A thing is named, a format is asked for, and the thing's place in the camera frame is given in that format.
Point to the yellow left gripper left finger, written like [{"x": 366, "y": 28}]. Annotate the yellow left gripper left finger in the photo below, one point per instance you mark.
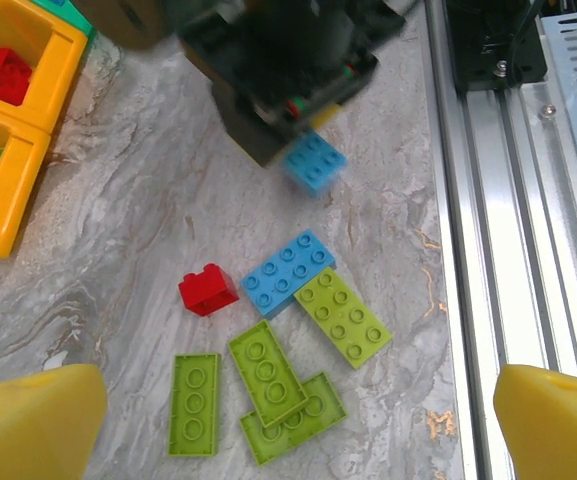
[{"x": 28, "y": 425}]

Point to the green plastic bin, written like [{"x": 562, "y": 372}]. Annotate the green plastic bin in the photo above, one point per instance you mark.
[{"x": 75, "y": 15}]

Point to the green flat lego plate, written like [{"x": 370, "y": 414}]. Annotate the green flat lego plate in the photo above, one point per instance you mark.
[
  {"x": 194, "y": 405},
  {"x": 268, "y": 372},
  {"x": 318, "y": 415},
  {"x": 343, "y": 317}
]

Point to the small red lego brick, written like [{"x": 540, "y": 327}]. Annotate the small red lego brick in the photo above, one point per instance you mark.
[{"x": 208, "y": 290}]

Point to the aluminium table edge rail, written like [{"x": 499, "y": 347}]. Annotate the aluminium table edge rail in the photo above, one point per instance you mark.
[{"x": 498, "y": 280}]

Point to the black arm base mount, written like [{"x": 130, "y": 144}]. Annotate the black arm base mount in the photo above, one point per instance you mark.
[{"x": 488, "y": 45}]

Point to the brown box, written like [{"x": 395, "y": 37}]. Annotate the brown box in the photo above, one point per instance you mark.
[{"x": 123, "y": 22}]

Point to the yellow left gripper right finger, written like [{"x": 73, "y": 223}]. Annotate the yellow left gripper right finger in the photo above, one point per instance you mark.
[{"x": 558, "y": 430}]

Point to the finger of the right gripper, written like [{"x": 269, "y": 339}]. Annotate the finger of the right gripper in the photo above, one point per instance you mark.
[
  {"x": 328, "y": 116},
  {"x": 255, "y": 135}
]

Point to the blue lego plate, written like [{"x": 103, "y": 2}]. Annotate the blue lego plate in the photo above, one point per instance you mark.
[
  {"x": 285, "y": 272},
  {"x": 315, "y": 162}
]

